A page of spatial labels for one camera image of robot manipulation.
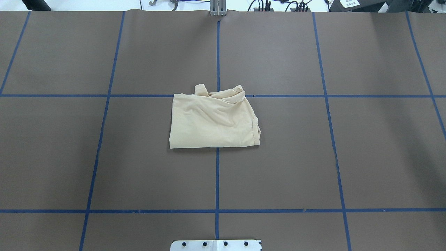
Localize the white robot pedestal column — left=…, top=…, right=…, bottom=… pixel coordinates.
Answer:
left=170, top=239, right=262, bottom=251

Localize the black box with label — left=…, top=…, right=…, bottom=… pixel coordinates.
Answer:
left=329, top=0, right=386, bottom=13

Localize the aluminium frame post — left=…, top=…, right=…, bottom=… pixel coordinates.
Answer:
left=210, top=0, right=227, bottom=16

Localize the black water bottle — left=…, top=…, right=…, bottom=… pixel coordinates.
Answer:
left=21, top=0, right=51, bottom=11

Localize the cream long-sleeve printed shirt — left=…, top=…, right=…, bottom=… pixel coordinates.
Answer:
left=169, top=84, right=261, bottom=149

